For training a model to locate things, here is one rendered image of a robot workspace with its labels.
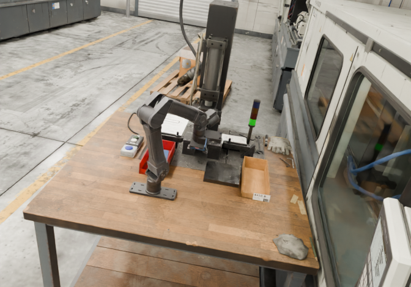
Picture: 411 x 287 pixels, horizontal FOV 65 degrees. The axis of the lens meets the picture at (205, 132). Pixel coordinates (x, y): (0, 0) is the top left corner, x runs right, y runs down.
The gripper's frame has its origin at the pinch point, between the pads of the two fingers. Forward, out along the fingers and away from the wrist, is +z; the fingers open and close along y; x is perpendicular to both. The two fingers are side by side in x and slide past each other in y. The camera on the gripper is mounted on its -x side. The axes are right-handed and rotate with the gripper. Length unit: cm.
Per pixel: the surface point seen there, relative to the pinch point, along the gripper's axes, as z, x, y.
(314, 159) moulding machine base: 8, -62, 10
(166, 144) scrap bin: 10.3, 16.9, 4.0
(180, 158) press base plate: 10.9, 7.7, -2.3
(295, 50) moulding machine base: 158, -96, 261
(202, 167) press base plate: 8.0, -4.5, -6.5
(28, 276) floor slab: 81, 87, -65
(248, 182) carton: 3.7, -27.3, -11.9
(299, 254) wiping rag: -18, -46, -47
